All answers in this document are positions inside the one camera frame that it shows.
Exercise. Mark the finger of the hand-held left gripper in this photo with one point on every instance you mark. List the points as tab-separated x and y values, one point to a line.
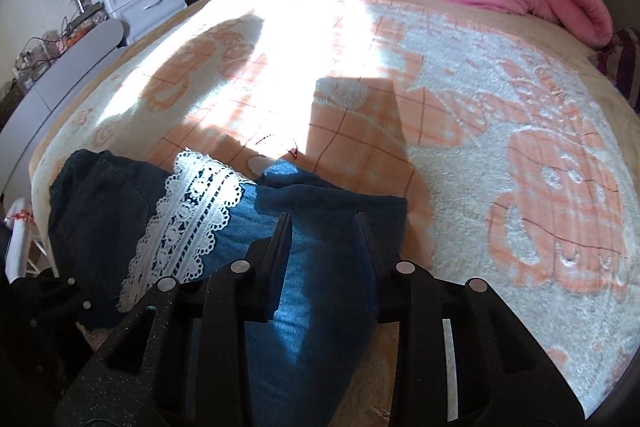
55	302

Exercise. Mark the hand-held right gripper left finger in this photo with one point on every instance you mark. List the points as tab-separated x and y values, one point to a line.
277	252

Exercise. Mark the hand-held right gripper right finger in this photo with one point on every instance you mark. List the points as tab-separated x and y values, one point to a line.
367	252

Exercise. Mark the blue pants with lace hem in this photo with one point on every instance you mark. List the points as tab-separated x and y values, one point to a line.
320	287

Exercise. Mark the white cloth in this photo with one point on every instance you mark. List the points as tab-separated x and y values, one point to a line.
20	242

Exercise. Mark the peach printed fleece blanket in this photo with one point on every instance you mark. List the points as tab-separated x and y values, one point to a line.
500	107

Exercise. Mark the grey bed footboard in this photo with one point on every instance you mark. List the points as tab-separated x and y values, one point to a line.
65	72

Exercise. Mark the purple striped pillow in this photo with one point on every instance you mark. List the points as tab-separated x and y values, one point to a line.
622	62

